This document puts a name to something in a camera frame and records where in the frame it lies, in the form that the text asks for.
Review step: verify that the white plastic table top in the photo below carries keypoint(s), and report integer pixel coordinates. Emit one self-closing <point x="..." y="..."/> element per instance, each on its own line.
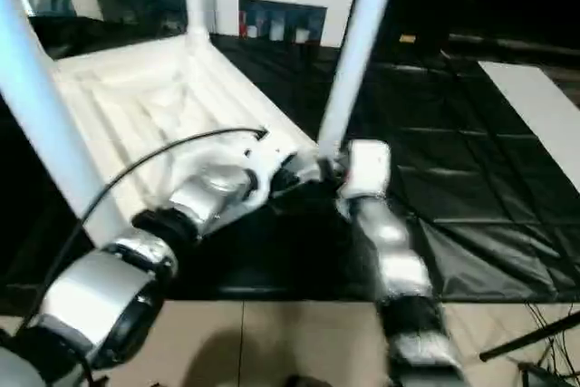
<point x="163" y="106"/>

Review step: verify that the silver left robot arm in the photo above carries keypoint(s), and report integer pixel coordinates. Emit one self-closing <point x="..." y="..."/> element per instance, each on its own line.
<point x="136" y="269"/>

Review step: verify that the black work mat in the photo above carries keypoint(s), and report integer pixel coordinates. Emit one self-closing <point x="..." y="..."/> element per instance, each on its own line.
<point x="471" y="178"/>

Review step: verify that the small yellow tag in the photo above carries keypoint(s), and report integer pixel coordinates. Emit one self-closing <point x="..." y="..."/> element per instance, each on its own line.
<point x="408" y="39"/>

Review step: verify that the white flat board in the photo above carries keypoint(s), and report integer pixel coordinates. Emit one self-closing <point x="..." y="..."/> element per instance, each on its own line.
<point x="539" y="106"/>

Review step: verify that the black folding stand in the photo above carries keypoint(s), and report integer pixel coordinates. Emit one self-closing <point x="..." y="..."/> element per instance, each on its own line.
<point x="535" y="333"/>

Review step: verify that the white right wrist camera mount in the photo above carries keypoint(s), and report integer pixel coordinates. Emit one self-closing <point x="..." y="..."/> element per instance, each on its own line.
<point x="365" y="169"/>

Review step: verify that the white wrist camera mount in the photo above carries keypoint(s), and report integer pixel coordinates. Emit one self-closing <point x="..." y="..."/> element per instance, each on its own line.
<point x="365" y="169"/>
<point x="272" y="169"/>

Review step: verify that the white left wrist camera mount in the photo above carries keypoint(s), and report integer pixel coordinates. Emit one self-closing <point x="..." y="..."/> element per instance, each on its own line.
<point x="272" y="169"/>

